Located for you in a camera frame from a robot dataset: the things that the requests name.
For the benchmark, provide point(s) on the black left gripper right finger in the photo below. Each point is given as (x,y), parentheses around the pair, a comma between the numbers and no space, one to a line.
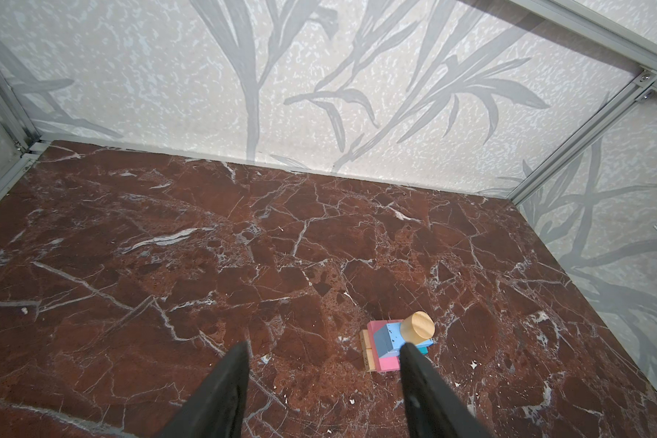
(432,408)

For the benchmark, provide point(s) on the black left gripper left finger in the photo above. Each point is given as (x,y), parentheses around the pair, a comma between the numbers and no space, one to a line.
(217,407)

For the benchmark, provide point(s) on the pink block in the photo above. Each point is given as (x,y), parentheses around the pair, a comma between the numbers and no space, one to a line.
(386,342)

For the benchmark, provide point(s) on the light blue long block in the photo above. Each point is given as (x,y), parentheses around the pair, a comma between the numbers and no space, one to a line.
(388,337)

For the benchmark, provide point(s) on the natural wood cylinder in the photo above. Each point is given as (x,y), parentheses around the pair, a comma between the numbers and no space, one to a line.
(418,328)

